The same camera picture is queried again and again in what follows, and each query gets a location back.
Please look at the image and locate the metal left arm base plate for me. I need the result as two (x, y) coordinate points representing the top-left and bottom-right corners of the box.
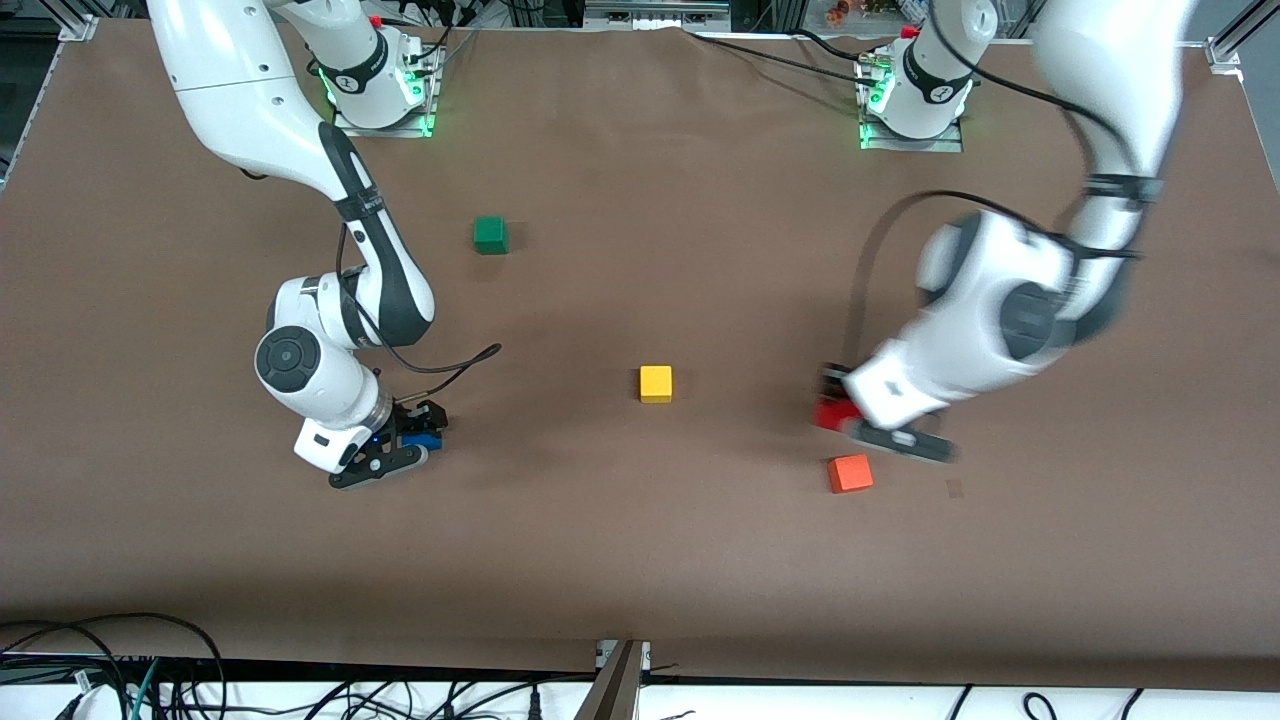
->
(857, 55), (966, 153)

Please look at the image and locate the grey slanted metal post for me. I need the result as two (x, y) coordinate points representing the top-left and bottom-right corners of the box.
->
(573, 642), (646, 720)

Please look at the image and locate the short black table cable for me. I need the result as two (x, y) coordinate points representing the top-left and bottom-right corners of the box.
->
(790, 28), (881, 63)

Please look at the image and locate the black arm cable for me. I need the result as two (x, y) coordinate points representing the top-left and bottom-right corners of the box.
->
(845, 70), (1146, 371)
(336, 228), (502, 401)

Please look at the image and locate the black looped floor cable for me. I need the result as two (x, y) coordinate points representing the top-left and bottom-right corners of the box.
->
(0, 612), (229, 720)

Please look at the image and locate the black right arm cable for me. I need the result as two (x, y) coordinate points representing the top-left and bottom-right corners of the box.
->
(336, 228), (502, 401)

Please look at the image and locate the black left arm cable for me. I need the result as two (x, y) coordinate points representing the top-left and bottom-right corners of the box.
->
(845, 70), (1146, 371)

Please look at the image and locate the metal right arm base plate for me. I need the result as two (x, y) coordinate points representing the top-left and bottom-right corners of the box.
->
(330, 40), (444, 139)

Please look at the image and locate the long black table cable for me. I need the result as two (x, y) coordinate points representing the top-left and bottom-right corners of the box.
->
(685, 32), (881, 91)

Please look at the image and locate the small metal edge bracket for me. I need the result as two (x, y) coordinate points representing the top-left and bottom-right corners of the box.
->
(596, 640), (652, 673)

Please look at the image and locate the aluminium table edge rail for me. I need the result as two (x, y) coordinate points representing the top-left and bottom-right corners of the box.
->
(0, 40), (59, 191)
(1240, 70), (1280, 191)

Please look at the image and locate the orange wooden cube block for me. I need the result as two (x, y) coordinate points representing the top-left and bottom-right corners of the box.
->
(827, 454), (875, 495)

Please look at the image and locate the green floor cable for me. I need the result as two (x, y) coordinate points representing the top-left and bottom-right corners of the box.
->
(128, 658), (161, 720)

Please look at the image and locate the grey background device box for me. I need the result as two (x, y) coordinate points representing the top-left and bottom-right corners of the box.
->
(585, 0), (731, 31)

